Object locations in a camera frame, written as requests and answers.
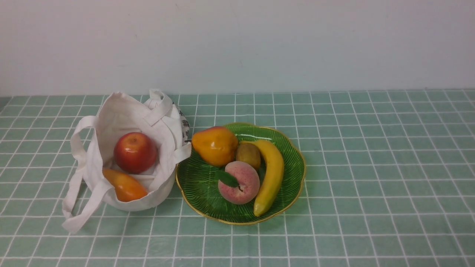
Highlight brown kiwi fruit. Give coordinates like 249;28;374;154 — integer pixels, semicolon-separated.
235;142;261;171

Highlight green glass fruit plate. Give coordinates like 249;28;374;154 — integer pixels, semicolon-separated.
176;123;307;225

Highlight white cloth tote bag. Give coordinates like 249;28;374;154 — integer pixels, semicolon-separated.
62;89;192;234

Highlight orange yellow pear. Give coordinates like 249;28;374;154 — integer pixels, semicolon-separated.
191;126;239;167

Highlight pink peach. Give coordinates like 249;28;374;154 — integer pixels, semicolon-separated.
215;161;260;205

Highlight yellow banana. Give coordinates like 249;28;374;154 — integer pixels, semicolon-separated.
240;139;284;217

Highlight red apple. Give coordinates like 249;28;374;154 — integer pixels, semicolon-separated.
113;132;158;174

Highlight orange mango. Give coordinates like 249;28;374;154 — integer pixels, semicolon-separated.
102;168;148;202

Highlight green checkered tablecloth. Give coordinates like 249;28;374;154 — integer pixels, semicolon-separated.
0;90;475;267

